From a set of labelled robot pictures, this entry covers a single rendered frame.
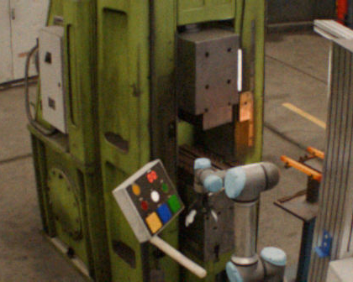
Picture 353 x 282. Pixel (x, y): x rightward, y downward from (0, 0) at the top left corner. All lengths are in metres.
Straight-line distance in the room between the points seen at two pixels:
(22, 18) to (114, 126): 4.97
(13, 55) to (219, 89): 5.44
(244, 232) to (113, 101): 1.31
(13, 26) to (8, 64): 0.55
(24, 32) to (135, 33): 5.38
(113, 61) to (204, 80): 0.54
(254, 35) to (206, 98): 0.56
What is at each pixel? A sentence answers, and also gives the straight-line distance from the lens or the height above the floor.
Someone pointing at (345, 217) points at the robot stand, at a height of 1.41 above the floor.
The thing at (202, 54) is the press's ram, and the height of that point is 1.69.
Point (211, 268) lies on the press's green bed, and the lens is 3.67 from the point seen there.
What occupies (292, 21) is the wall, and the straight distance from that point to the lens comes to 11.20.
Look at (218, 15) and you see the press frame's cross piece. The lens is 3.34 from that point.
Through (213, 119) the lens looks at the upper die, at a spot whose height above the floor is 1.31.
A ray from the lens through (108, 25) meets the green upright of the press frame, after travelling 3.37.
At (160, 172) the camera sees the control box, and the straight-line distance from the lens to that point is 3.10.
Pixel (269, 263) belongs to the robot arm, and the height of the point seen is 1.02.
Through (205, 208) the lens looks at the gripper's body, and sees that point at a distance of 2.97.
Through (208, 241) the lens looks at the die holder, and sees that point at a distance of 3.54.
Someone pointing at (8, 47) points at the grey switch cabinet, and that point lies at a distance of 8.35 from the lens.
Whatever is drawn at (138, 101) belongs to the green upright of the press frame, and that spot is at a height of 1.46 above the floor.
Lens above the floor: 2.54
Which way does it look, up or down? 26 degrees down
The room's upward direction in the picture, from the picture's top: straight up
